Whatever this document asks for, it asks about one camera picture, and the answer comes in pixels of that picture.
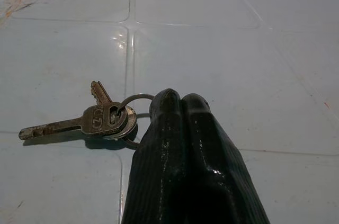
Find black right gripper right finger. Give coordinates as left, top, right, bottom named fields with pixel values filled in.
left=182, top=93, right=271, bottom=224

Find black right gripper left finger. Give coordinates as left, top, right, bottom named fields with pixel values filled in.
left=121, top=88, right=186, bottom=224

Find silver key ring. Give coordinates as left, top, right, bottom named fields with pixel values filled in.
left=116, top=93, right=156, bottom=147

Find short brass key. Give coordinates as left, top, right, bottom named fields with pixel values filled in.
left=90, top=80, right=138, bottom=140

